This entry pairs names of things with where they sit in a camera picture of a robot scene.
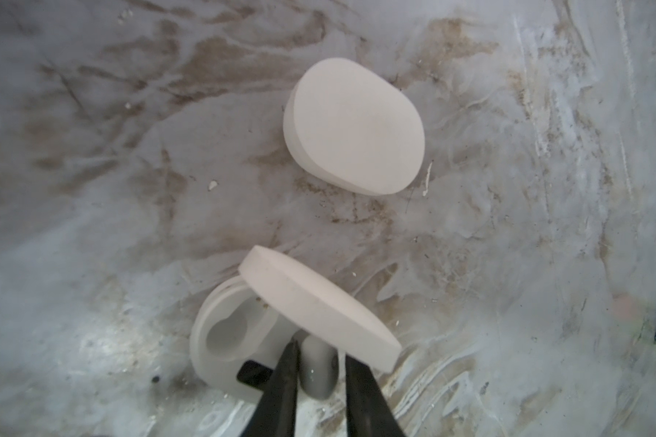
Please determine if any white earbud charging case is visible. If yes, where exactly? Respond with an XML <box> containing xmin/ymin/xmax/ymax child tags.
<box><xmin>282</xmin><ymin>58</ymin><xmax>426</xmax><ymax>196</ymax></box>

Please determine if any white earbud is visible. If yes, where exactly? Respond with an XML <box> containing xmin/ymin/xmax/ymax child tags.
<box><xmin>299</xmin><ymin>335</ymin><xmax>339</xmax><ymax>401</ymax></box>

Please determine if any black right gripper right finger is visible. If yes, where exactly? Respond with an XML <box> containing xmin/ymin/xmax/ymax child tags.
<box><xmin>345</xmin><ymin>355</ymin><xmax>405</xmax><ymax>437</ymax></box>

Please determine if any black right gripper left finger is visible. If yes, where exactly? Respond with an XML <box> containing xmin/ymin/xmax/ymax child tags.
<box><xmin>241</xmin><ymin>340</ymin><xmax>300</xmax><ymax>437</ymax></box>

